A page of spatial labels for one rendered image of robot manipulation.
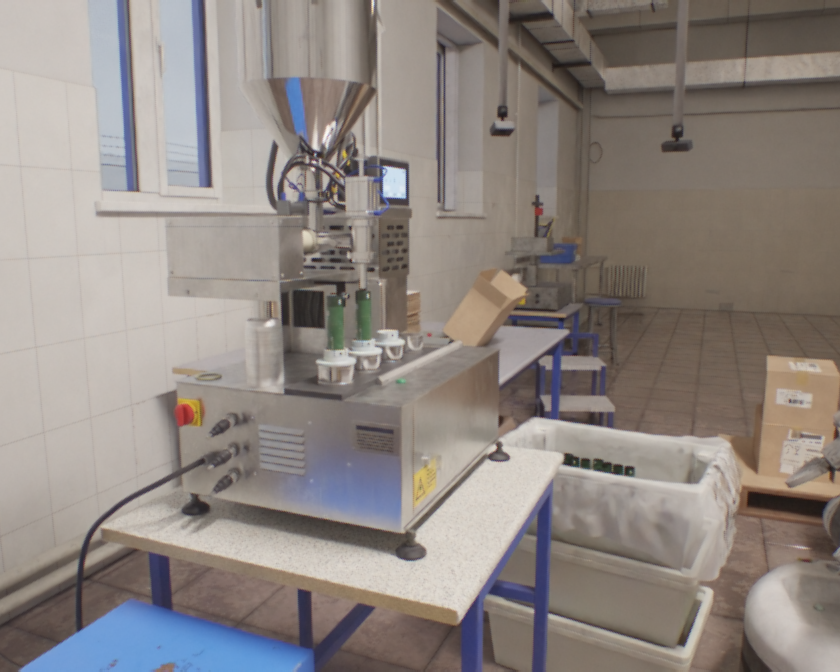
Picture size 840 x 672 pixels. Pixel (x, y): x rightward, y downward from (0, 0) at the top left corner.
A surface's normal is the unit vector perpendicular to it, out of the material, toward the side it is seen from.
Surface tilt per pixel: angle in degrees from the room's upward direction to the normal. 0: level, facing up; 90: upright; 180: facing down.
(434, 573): 0
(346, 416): 90
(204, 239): 90
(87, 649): 0
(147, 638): 0
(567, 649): 96
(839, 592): 73
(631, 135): 90
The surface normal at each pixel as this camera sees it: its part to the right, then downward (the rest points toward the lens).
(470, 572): 0.00, -0.99
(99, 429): 0.92, 0.07
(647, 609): -0.52, 0.25
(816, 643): -0.52, -0.76
